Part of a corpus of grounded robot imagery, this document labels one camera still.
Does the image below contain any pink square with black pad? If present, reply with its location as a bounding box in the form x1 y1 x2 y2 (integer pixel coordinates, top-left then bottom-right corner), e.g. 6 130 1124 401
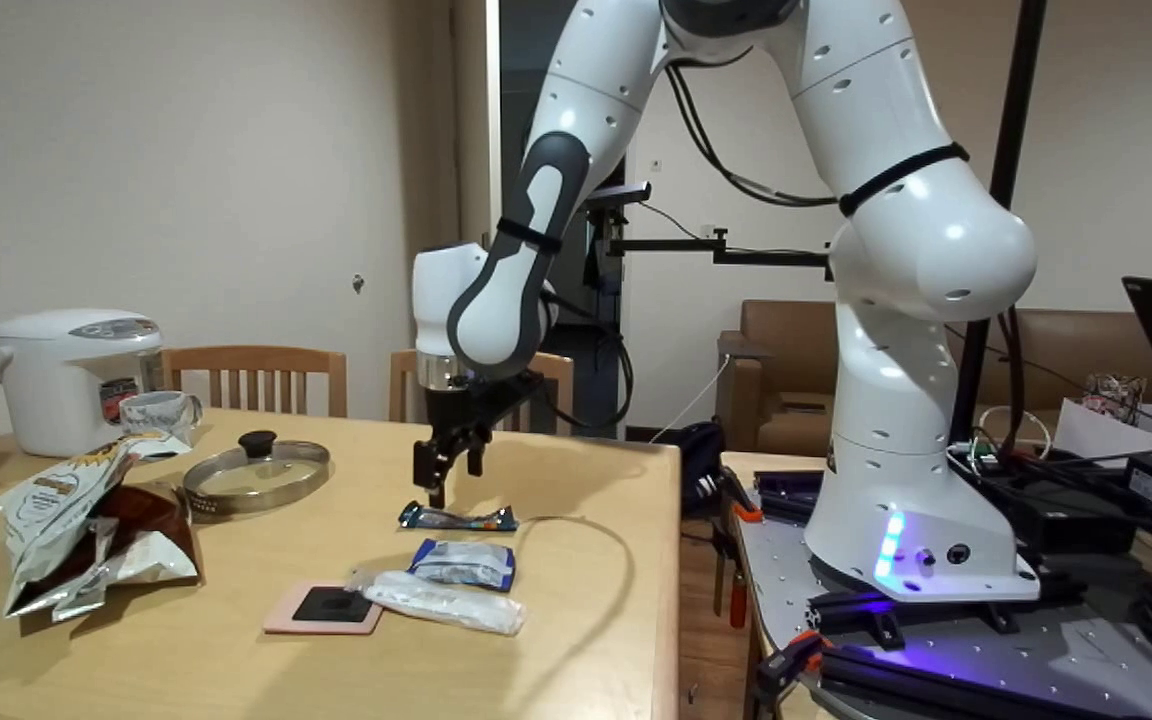
265 578 381 637

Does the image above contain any white electric water boiler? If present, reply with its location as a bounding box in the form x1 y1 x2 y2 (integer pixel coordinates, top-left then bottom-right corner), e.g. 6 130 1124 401
0 308 158 455

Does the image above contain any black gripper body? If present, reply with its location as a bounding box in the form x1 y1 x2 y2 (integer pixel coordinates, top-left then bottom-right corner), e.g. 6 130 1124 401
428 375 536 461

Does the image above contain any crumpled brown snack bag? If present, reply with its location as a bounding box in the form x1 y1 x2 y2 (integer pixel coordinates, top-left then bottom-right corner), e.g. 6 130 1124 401
0 449 198 625

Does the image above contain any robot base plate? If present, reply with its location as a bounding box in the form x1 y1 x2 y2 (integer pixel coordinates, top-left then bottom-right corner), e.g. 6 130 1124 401
735 518 1152 720

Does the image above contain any clear plastic long packet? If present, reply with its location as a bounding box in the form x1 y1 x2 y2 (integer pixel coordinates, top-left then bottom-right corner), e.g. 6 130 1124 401
364 573 522 637

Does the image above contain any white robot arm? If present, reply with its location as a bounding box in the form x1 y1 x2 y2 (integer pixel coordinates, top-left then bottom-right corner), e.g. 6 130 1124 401
410 0 1041 602

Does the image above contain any wooden chair beside boiler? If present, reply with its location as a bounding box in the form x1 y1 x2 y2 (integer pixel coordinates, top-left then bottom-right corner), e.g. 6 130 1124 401
158 344 346 414

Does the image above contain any glass pot lid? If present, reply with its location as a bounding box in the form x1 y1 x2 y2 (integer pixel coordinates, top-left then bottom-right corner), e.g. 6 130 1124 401
179 426 332 514

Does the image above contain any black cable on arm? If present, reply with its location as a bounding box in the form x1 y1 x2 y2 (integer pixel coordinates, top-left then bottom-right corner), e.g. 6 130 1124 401
658 55 846 210

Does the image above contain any wooden chair near robot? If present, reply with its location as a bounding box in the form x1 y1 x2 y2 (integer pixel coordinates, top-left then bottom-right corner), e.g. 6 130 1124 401
387 346 576 437

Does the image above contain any dark blue snack bar packet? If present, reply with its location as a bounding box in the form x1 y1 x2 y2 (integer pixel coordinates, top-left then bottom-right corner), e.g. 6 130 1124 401
396 499 518 533

